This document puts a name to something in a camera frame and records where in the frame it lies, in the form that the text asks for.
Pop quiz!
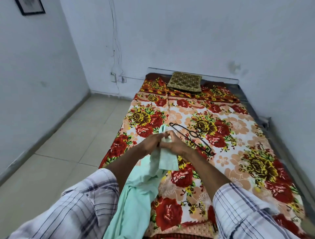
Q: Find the person's left hand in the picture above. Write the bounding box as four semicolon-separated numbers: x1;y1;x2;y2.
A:
141;133;168;156

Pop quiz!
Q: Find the person's right hand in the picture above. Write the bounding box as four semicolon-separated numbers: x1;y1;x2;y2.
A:
160;130;192;158

